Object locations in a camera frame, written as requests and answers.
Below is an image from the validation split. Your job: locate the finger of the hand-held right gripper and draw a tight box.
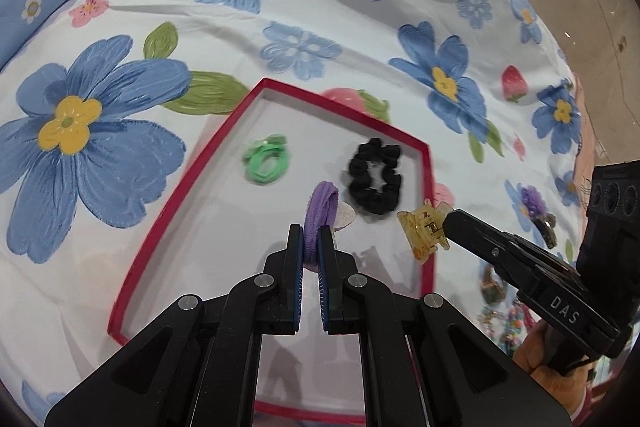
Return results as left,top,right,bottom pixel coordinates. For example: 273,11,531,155
443,226,542,297
444,209,582,281

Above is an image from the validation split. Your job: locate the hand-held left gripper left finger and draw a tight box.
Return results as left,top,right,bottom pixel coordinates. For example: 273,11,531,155
44,223,306,427

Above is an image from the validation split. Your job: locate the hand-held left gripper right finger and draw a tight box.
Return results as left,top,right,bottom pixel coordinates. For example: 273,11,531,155
316,224,571,427

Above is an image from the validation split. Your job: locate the gold wristwatch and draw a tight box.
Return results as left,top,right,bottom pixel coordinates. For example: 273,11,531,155
480,267,508,304

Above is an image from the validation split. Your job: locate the purple hair tie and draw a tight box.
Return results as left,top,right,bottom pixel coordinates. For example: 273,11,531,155
302,181,357,273

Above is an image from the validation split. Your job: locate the colourful beaded bracelet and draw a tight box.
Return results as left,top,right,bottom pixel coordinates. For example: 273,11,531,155
480,302,536,353

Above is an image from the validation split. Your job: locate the yellow claw clip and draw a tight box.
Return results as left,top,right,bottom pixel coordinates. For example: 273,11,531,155
397,199,453,262

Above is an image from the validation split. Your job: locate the red shallow box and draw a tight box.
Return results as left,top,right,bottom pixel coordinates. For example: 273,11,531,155
107,78,435,425

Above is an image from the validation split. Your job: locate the person's right hand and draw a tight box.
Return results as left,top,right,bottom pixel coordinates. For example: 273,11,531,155
512,322,597,409

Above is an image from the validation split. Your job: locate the purple flower hair clip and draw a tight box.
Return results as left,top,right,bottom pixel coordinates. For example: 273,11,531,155
520,187,557,250

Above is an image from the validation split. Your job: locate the black scrunchie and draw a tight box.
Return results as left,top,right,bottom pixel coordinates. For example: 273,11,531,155
347,138,404,220

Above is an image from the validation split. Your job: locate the pink printed cloth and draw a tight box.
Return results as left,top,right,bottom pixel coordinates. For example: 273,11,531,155
570,72,608,212

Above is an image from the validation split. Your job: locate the green hair tie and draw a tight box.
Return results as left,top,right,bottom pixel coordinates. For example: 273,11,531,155
241,134,291,184

